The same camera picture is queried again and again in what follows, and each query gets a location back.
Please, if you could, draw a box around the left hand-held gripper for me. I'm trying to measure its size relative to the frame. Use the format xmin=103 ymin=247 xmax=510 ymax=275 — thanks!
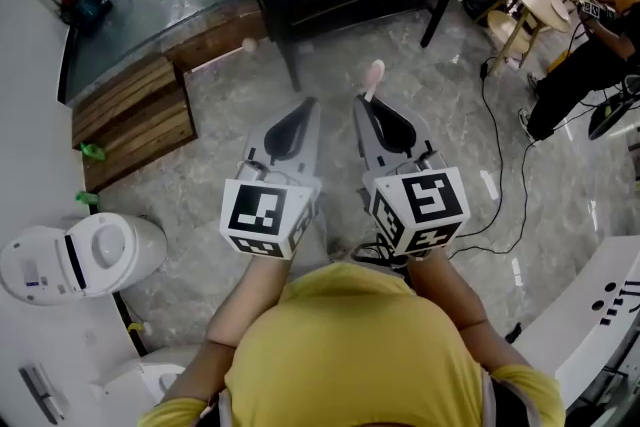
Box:
xmin=219 ymin=97 xmax=323 ymax=262

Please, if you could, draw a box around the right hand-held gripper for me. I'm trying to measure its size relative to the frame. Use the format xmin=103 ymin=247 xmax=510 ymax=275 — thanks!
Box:
xmin=352 ymin=94 xmax=472 ymax=262

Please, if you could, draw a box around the pink toothbrush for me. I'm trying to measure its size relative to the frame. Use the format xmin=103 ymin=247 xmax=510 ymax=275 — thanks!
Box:
xmin=361 ymin=59 xmax=387 ymax=104

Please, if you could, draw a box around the person's right forearm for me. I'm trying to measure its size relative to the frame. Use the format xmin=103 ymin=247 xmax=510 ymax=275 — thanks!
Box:
xmin=405 ymin=245 xmax=507 ymax=372

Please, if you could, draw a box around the person's left forearm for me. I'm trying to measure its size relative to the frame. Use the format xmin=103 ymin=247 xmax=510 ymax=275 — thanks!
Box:
xmin=158 ymin=253 xmax=294 ymax=409

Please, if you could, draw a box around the wooden ledge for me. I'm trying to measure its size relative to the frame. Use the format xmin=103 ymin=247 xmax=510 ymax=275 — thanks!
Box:
xmin=163 ymin=0 xmax=275 ymax=72

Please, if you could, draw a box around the black bag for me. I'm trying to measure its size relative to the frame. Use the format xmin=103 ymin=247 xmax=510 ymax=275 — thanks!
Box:
xmin=460 ymin=0 xmax=503 ymax=22

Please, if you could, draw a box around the wooden slatted step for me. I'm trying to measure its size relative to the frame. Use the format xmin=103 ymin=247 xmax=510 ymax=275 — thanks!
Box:
xmin=71 ymin=56 xmax=199 ymax=194

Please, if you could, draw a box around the black office chair base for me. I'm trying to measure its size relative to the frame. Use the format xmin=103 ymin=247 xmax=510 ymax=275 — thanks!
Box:
xmin=585 ymin=73 xmax=640 ymax=142

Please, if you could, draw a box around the person's yellow shirt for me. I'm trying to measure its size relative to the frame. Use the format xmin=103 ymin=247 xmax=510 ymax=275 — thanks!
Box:
xmin=138 ymin=261 xmax=567 ymax=427

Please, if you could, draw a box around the white toilet with open lid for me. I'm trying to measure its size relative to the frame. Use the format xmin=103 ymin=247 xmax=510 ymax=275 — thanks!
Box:
xmin=0 ymin=211 xmax=169 ymax=307

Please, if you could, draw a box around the white counter with holes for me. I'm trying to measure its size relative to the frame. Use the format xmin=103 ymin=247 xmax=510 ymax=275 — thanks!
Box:
xmin=513 ymin=234 xmax=640 ymax=409

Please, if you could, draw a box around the black floor cable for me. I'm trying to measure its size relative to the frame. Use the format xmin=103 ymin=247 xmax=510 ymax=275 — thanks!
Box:
xmin=349 ymin=56 xmax=532 ymax=267

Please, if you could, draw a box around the metal door handle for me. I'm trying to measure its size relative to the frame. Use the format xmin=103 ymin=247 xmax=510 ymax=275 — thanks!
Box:
xmin=18 ymin=363 xmax=69 ymax=424

